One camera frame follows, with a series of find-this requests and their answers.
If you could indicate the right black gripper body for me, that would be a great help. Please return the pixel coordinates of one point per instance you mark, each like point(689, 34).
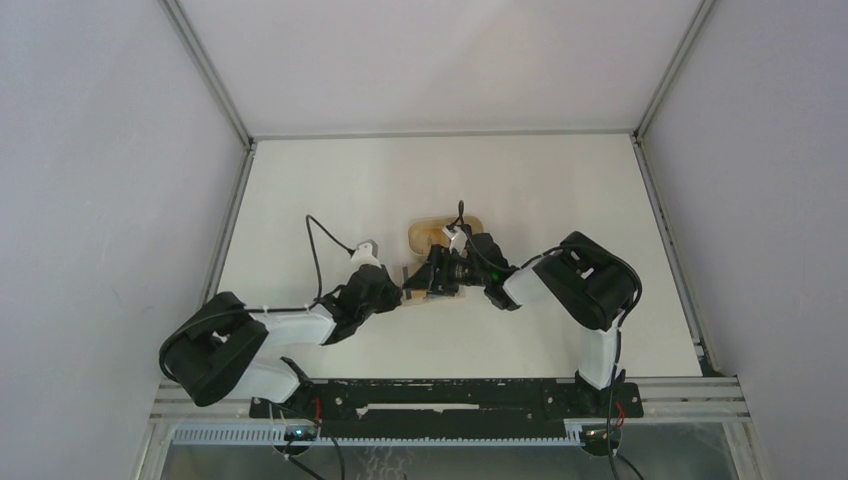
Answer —
point(461, 272)

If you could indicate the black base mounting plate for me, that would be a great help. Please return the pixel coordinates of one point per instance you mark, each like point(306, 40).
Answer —
point(476, 408)

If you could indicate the aluminium frame rail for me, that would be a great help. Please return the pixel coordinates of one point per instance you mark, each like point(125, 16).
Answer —
point(664, 400)

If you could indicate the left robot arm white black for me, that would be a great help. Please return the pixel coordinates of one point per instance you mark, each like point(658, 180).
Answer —
point(220, 351)

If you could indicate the white slotted cable duct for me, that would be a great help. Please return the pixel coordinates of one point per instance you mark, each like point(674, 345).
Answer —
point(565, 434)

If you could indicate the beige oval tray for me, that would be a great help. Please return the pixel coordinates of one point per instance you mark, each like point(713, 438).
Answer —
point(424, 233)

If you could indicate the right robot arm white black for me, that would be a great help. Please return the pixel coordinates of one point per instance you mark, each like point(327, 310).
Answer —
point(595, 287)

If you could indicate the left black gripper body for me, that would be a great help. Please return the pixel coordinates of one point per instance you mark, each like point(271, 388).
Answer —
point(379, 307)

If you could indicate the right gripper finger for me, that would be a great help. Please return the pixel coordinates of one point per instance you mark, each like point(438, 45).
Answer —
point(433, 274)
point(445, 294)

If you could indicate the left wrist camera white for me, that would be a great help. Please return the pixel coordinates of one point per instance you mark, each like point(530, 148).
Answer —
point(365, 253)

